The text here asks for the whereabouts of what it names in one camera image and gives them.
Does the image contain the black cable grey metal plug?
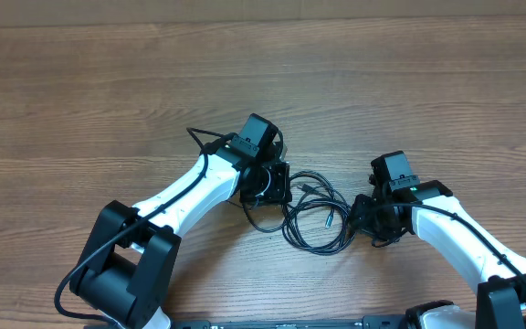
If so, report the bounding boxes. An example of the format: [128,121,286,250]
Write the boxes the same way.
[298,184,334,229]

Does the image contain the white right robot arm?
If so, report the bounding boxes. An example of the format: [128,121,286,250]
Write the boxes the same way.
[349,151,526,329]

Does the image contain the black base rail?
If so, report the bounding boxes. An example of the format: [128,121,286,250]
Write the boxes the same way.
[84,300,488,329]

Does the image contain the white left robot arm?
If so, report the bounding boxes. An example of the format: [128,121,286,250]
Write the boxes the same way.
[54,113,290,328]

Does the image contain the thick black cable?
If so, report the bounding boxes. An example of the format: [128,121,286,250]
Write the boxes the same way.
[226,170,358,256]

